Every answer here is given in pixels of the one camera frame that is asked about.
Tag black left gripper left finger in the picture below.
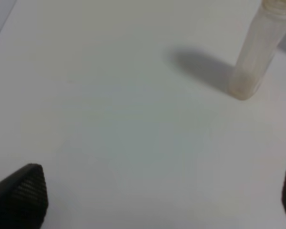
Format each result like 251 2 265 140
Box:
0 164 49 229

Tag clear plastic drink bottle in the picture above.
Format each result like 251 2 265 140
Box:
227 0 286 100

